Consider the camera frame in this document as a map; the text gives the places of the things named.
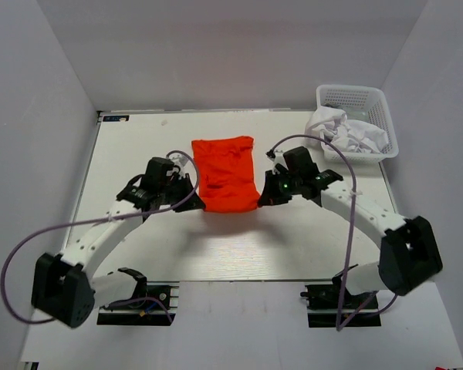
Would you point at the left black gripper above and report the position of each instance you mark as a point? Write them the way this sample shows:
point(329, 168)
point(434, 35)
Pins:
point(194, 203)

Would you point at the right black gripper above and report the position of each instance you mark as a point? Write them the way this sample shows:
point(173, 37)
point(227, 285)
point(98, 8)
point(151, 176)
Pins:
point(270, 195)

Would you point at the white t shirt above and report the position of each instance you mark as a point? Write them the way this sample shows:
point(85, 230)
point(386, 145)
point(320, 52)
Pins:
point(347, 135)

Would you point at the orange t shirt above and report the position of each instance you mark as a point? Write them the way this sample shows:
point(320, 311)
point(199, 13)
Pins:
point(226, 167)

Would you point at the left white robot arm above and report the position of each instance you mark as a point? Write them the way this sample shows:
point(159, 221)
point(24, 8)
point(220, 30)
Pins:
point(65, 285)

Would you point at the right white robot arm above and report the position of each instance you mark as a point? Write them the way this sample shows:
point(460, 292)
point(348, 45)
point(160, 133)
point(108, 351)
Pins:
point(409, 254)

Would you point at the blue black table label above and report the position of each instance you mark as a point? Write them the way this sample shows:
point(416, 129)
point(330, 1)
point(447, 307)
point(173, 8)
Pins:
point(116, 118)

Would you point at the white plastic basket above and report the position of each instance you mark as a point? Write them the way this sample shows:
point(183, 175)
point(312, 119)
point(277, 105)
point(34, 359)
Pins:
point(369, 100)

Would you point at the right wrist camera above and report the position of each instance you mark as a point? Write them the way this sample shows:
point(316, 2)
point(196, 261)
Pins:
point(278, 161)

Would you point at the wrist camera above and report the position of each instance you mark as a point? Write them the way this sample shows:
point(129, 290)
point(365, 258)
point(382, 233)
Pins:
point(179, 162)
point(278, 161)

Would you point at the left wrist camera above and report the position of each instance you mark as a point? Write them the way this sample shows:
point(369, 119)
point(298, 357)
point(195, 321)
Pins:
point(179, 162)

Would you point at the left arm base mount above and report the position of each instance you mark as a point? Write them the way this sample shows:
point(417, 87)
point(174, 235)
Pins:
point(154, 307)

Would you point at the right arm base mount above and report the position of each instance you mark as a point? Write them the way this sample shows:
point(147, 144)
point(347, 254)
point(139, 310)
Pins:
point(322, 300)

